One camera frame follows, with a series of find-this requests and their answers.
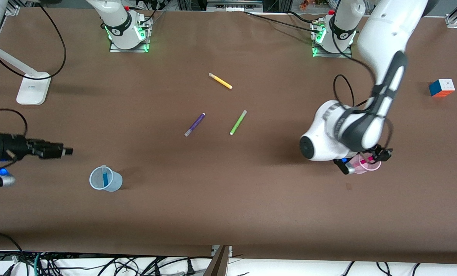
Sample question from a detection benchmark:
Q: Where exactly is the pink plastic cup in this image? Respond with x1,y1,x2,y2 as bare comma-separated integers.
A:
348,151,382,174

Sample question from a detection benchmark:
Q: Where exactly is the white desk lamp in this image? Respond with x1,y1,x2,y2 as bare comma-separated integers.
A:
0,44,52,106

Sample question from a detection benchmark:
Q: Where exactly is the blue plastic cup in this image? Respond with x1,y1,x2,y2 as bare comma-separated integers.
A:
89,165,124,191

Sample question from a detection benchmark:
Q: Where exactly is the colourful puzzle cube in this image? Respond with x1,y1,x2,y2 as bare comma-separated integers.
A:
429,79,455,97

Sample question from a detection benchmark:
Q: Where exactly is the green marker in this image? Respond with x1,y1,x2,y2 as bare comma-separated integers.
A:
229,110,248,136

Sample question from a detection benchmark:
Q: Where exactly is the purple marker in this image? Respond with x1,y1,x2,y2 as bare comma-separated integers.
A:
184,113,206,137

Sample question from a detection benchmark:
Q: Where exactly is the yellow marker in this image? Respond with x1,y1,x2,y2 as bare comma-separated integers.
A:
208,72,233,90

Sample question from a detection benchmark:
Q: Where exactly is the dark table leg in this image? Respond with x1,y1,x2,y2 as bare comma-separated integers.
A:
203,245,231,276

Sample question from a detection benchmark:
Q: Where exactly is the grey metal box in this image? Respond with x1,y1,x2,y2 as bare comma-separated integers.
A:
207,0,264,12

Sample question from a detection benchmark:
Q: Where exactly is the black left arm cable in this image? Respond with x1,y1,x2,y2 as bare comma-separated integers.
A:
330,0,394,152

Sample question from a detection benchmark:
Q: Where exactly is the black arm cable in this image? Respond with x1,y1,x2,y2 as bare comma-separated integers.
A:
0,0,67,167
330,0,394,152

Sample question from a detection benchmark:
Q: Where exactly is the black looped floor cable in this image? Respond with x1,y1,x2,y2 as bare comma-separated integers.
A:
0,232,25,265

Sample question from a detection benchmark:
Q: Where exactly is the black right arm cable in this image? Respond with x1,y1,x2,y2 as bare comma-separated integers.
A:
0,0,67,167

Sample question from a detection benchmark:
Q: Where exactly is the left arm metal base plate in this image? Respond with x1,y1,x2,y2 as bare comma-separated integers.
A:
312,19,353,58

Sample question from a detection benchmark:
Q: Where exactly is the long black table cable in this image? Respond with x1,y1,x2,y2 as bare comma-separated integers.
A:
244,11,323,31

